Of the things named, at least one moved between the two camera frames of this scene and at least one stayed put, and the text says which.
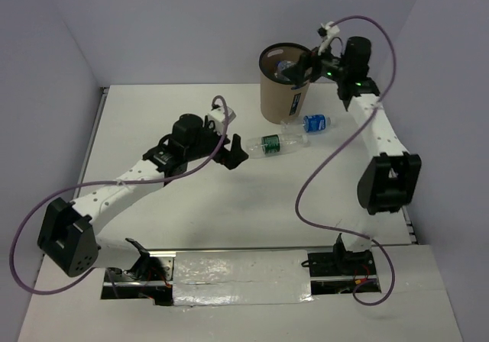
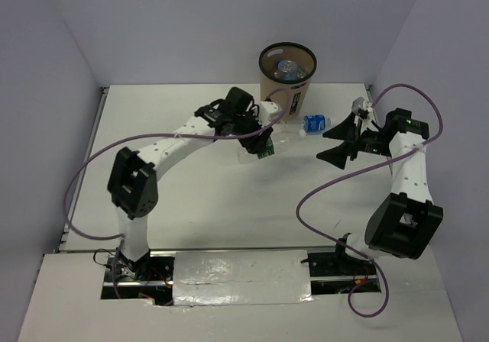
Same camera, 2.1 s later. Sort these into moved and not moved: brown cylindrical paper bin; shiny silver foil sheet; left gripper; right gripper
Moved: right gripper; left gripper
Not moved: shiny silver foil sheet; brown cylindrical paper bin
